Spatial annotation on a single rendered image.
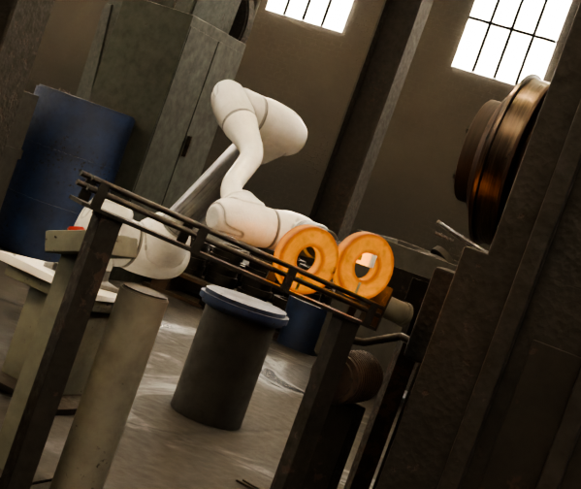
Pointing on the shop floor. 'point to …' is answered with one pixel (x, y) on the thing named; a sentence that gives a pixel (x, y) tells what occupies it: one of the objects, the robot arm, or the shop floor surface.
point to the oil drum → (57, 169)
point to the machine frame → (532, 309)
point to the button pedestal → (56, 243)
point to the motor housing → (343, 420)
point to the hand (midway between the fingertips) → (364, 258)
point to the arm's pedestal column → (5, 370)
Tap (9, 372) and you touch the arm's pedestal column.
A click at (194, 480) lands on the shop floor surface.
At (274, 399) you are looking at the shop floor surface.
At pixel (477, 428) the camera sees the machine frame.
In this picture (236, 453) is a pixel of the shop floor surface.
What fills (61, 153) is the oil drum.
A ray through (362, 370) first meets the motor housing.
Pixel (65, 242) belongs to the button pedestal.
